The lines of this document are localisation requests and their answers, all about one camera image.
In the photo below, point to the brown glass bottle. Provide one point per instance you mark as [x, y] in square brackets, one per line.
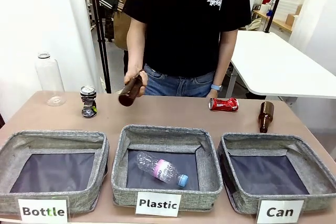
[128, 94]
[265, 116]

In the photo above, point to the white sign reading Can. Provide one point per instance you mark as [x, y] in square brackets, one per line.
[279, 212]

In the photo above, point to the grey fabric basket labelled Can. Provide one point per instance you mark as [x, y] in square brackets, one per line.
[265, 171]

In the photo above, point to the white sign reading Bottle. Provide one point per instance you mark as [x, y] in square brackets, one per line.
[43, 211]

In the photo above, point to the grey fabric basket labelled Plastic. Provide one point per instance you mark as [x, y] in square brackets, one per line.
[162, 140]

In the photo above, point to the crushed black silver can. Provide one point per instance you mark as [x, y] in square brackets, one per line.
[88, 102]

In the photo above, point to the person's left forearm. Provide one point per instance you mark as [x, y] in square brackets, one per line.
[225, 56]

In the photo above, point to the cardboard box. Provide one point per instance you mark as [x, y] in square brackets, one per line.
[291, 19]

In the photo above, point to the white sign reading Plastic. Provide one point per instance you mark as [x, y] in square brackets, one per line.
[158, 204]

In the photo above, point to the crushed red cola can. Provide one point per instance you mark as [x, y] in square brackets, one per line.
[224, 104]

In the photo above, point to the brown coat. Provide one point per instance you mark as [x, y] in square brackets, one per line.
[121, 27]

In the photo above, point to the person in blue shirt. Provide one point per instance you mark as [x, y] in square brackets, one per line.
[181, 85]

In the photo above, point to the black tripod stand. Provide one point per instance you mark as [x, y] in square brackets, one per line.
[102, 40]

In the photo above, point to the black printed T-shirt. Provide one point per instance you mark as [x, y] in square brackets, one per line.
[183, 30]

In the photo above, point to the person's right forearm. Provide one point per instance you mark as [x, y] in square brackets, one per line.
[137, 45]

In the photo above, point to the smartwatch with light-blue band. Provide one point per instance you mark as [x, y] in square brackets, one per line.
[216, 87]

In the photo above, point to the black pole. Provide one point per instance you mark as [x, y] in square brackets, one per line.
[275, 1]

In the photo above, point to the grey fabric basket labelled Bottle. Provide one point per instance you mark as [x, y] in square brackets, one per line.
[52, 166]

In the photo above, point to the person's right hand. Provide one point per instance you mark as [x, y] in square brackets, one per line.
[134, 70]

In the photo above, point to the large clear plastic bottle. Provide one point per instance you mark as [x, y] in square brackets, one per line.
[50, 77]

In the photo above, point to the clear bottle with pink label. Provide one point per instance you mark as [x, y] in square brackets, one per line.
[160, 169]

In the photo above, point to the person's left hand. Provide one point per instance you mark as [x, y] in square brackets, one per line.
[213, 94]

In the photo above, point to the stack of white foam boxes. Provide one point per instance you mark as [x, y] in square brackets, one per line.
[288, 5]

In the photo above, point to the white table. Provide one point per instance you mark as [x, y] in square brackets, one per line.
[275, 64]

